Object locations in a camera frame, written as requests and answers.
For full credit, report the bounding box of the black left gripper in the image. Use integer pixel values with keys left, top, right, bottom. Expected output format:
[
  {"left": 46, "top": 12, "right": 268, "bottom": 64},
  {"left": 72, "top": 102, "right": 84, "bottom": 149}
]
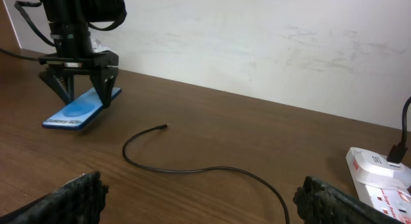
[{"left": 39, "top": 23, "right": 119, "bottom": 108}]

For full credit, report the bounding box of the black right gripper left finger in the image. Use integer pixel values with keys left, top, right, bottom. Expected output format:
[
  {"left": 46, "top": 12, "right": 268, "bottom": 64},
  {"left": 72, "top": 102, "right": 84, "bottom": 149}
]
[{"left": 1, "top": 171, "right": 109, "bottom": 224}]

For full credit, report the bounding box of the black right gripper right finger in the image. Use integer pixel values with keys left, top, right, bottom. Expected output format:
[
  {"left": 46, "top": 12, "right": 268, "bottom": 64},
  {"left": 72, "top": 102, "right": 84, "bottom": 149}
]
[{"left": 293, "top": 176, "right": 401, "bottom": 224}]

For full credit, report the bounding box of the blue Galaxy smartphone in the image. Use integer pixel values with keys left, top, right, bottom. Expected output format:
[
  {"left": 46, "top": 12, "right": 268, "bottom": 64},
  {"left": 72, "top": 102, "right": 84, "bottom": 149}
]
[{"left": 42, "top": 88, "right": 104, "bottom": 130}]

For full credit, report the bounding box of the black charger cable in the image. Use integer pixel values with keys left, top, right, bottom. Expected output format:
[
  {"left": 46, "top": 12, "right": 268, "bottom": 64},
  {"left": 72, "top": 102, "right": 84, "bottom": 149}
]
[{"left": 122, "top": 96, "right": 411, "bottom": 224}]

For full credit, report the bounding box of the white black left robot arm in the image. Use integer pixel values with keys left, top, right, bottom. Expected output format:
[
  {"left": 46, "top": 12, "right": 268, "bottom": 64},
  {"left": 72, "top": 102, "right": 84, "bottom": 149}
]
[{"left": 39, "top": 0, "right": 127, "bottom": 108}]

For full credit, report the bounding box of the white charger adapter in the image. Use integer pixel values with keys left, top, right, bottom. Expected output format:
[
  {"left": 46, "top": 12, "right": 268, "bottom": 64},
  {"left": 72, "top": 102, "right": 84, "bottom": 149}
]
[{"left": 345, "top": 147, "right": 410, "bottom": 190}]

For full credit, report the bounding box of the white power strip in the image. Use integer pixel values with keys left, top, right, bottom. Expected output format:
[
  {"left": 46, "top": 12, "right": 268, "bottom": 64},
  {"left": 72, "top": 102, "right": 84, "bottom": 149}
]
[{"left": 345, "top": 147, "right": 411, "bottom": 224}]

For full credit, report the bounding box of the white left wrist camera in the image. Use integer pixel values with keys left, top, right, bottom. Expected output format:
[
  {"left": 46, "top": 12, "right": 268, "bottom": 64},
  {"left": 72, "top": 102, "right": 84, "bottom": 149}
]
[{"left": 91, "top": 39, "right": 112, "bottom": 53}]

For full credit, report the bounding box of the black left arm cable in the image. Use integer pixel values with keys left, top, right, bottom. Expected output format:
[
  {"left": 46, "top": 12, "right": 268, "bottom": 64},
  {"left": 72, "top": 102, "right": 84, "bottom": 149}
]
[{"left": 0, "top": 0, "right": 57, "bottom": 62}]

